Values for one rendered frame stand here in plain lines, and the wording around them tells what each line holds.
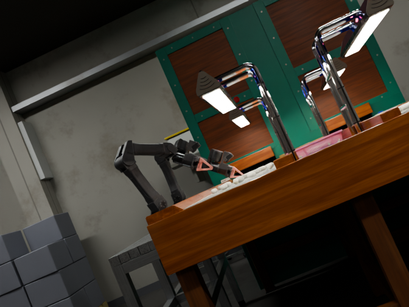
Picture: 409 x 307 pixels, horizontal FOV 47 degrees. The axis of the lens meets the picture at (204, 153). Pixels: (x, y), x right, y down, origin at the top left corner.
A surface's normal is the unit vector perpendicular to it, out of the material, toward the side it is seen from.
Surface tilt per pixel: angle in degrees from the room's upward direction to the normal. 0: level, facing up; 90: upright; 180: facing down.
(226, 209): 90
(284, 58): 90
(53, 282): 90
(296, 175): 90
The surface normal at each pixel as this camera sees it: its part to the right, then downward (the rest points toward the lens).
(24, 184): -0.11, -0.03
